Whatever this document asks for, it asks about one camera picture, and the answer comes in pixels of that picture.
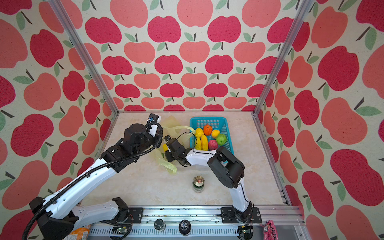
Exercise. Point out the yellow toy banana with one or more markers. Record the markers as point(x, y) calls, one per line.
point(204, 143)

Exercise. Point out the left aluminium corner post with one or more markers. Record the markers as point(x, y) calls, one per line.
point(71, 31)

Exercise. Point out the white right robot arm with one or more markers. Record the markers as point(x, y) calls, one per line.
point(228, 169)

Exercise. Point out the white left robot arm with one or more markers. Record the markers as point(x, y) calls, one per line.
point(59, 214)

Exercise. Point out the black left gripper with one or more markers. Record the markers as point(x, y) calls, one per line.
point(157, 134)

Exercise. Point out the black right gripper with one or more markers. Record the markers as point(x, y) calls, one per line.
point(167, 157)

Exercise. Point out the pink snack packet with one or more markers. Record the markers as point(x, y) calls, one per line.
point(270, 231)

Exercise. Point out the red toy strawberry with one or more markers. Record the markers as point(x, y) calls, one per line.
point(213, 145)

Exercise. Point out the grey round button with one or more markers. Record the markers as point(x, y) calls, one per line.
point(159, 225)

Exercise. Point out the yellow toy peach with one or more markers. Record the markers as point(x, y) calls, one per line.
point(215, 133)

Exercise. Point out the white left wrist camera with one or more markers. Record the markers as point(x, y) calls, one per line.
point(151, 125)

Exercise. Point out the green toy fruit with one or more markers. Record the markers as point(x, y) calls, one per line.
point(221, 139)

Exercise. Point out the black round knob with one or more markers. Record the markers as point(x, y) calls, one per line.
point(185, 227)

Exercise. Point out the orange snack packet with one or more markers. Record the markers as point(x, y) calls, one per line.
point(79, 234)

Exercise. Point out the yellow toy fruit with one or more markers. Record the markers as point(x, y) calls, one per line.
point(199, 133)

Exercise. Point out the yellow plastic bag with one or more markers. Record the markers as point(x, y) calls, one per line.
point(171, 126)

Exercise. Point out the teal plastic basket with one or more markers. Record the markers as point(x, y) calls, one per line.
point(217, 123)

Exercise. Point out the yellow toy corn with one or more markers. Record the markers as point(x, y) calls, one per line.
point(198, 144)

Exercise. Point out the aluminium corner post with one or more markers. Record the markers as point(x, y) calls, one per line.
point(71, 31)
point(301, 15)

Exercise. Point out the green drink can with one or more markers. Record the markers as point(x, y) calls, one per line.
point(198, 184)

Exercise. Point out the orange toy tangerine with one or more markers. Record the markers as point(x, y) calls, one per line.
point(207, 130)

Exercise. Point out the right aluminium corner post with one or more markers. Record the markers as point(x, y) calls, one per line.
point(301, 15)

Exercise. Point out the aluminium front rail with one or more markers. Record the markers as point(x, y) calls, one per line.
point(207, 223)

